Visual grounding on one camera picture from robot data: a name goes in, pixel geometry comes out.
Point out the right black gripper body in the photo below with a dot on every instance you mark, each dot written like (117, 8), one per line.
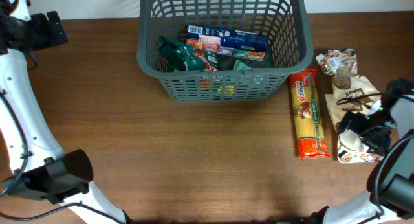
(376, 129)

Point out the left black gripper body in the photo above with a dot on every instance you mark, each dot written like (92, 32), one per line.
(40, 33)

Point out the beige rice pouch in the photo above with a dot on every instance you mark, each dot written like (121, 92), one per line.
(350, 148)

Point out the green Nescafe coffee bag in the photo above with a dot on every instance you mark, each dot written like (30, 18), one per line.
(181, 57)

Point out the Kleenex tissue multipack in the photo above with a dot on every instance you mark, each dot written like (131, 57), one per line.
(235, 43)

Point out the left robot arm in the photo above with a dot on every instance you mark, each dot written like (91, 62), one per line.
(41, 170)

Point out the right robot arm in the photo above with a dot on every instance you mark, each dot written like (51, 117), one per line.
(389, 193)

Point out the San Remo spaghetti packet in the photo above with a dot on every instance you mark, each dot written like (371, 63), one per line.
(306, 112)

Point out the clear mushroom pouch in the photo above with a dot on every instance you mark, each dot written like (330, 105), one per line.
(343, 67)

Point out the grey plastic slotted basket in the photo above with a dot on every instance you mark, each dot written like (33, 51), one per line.
(283, 22)

